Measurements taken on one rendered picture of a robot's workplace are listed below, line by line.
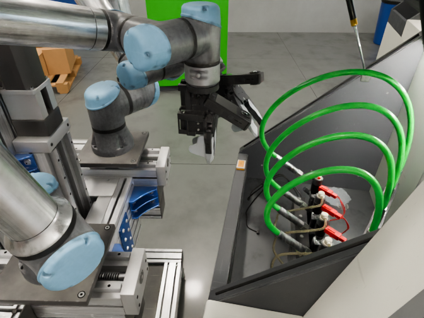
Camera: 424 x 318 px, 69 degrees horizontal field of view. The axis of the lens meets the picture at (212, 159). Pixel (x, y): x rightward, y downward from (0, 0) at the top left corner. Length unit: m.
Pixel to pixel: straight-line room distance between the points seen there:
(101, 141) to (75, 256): 0.61
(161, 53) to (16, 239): 0.37
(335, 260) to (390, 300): 0.15
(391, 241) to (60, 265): 0.52
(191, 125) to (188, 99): 0.06
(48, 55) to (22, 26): 4.25
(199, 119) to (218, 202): 1.77
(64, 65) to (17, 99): 3.97
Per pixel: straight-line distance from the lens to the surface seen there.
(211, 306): 0.79
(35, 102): 0.87
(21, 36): 0.60
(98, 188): 1.17
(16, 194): 0.52
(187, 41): 0.59
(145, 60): 0.55
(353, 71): 0.80
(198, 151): 0.75
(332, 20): 7.69
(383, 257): 0.56
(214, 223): 2.28
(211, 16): 0.62
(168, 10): 3.99
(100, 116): 1.09
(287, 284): 0.71
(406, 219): 0.54
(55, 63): 4.85
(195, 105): 0.70
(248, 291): 0.75
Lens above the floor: 1.67
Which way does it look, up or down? 35 degrees down
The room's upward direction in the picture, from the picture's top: straight up
